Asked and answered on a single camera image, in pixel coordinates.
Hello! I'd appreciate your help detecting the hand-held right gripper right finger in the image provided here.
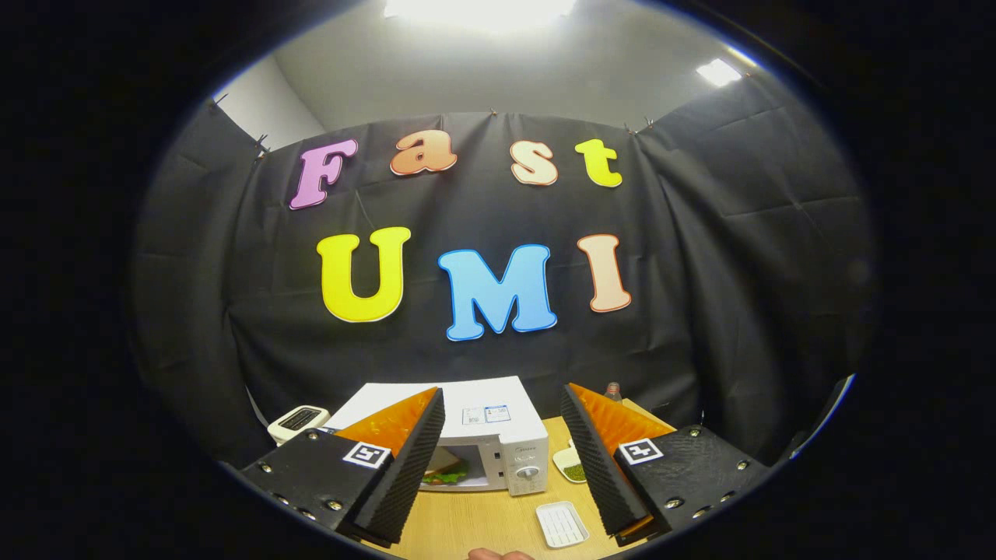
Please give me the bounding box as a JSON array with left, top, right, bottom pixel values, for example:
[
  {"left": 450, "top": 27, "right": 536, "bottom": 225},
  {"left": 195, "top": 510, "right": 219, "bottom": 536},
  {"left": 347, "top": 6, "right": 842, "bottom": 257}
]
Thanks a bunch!
[{"left": 560, "top": 383, "right": 771, "bottom": 548}]

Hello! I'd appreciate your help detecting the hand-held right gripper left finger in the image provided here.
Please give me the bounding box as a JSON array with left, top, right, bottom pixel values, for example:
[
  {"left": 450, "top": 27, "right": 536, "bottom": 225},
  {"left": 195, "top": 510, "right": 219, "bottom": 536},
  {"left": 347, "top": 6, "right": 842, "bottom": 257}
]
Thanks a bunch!
[{"left": 240, "top": 387, "right": 447, "bottom": 548}]

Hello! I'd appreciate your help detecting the lettuce sandwich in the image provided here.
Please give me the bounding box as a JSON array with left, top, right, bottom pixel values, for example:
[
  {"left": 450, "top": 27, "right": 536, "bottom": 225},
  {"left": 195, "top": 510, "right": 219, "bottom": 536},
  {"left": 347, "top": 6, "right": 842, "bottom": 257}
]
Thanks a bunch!
[{"left": 423, "top": 449, "right": 470, "bottom": 486}]

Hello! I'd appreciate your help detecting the white microwave oven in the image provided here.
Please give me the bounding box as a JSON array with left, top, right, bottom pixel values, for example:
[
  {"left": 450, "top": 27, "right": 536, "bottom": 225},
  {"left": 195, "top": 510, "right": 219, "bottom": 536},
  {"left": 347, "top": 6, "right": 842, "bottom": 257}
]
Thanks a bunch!
[{"left": 323, "top": 376, "right": 550, "bottom": 497}]

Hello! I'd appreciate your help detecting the white divided bean dish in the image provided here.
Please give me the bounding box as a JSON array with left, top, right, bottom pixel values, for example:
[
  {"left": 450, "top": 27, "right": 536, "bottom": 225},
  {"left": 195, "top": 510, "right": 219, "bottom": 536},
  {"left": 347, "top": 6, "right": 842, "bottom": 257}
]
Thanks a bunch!
[{"left": 552, "top": 439, "right": 590, "bottom": 485}]

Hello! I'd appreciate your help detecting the white rectangular tray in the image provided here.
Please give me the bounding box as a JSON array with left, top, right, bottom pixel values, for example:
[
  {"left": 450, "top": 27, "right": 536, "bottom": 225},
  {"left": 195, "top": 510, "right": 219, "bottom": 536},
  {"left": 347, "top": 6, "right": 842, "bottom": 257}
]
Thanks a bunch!
[{"left": 535, "top": 501, "right": 591, "bottom": 550}]

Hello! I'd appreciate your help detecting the white toaster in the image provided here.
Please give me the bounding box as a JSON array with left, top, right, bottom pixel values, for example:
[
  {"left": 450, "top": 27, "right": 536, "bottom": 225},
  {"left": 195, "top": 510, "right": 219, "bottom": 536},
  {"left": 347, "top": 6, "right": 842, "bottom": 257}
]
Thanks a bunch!
[{"left": 267, "top": 404, "right": 331, "bottom": 446}]

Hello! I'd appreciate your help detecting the black backdrop cloth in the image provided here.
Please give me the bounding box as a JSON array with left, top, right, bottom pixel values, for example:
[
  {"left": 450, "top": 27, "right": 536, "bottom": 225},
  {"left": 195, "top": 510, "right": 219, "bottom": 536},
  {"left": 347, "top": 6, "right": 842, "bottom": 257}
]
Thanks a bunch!
[{"left": 128, "top": 74, "right": 876, "bottom": 467}]

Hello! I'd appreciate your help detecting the ceiling light panel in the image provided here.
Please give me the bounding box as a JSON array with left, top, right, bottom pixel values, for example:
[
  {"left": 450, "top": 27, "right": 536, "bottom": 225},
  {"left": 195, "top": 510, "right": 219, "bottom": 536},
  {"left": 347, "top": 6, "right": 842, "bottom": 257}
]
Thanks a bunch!
[
  {"left": 695, "top": 58, "right": 744, "bottom": 87},
  {"left": 384, "top": 0, "right": 578, "bottom": 33}
]

